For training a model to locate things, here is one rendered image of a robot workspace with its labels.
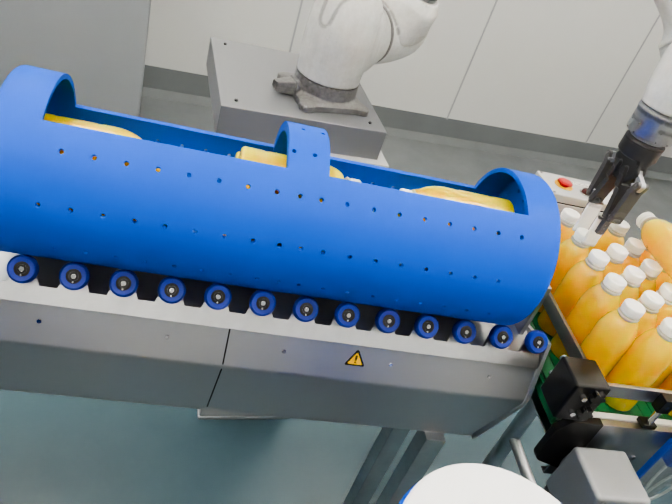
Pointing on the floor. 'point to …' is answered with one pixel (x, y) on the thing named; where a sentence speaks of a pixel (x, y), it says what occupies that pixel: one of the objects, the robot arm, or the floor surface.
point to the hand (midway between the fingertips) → (591, 225)
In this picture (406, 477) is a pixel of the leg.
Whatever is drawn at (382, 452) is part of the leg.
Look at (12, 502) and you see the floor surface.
